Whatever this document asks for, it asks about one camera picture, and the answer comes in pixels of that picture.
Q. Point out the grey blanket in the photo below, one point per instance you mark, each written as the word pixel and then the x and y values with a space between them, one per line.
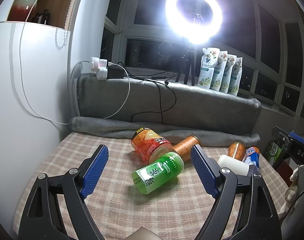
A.
pixel 116 108

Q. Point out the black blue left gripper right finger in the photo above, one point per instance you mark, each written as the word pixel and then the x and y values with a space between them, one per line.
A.
pixel 257 217

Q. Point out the white power strip plugs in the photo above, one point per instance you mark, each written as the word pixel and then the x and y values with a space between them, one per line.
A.
pixel 100 67

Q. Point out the green box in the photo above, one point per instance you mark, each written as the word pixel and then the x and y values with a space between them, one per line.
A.
pixel 273 151

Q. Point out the refill pouch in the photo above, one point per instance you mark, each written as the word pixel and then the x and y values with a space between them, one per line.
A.
pixel 219 70
pixel 208 63
pixel 235 77
pixel 231 59

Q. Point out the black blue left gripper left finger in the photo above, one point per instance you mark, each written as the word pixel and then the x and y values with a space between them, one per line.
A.
pixel 42 218

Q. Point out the orange patterned paper cup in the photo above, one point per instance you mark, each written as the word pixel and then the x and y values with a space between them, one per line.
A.
pixel 237 151

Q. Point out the red orange noodle cup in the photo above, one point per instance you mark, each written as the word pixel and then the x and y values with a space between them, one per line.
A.
pixel 149 145

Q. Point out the green tea paper cup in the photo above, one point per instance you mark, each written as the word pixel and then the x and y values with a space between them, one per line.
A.
pixel 154 175

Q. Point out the dark bottle on shelf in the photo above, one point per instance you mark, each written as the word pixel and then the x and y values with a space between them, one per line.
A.
pixel 42 18

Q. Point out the orange patterned cup rear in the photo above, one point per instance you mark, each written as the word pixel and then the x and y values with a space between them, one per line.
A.
pixel 183 148

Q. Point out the bright ring light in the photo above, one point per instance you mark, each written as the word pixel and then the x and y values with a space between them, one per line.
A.
pixel 196 28

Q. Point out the black tripod stand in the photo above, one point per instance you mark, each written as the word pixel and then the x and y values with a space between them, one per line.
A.
pixel 187 66

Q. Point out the black power adapter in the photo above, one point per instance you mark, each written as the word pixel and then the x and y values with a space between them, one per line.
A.
pixel 115 73

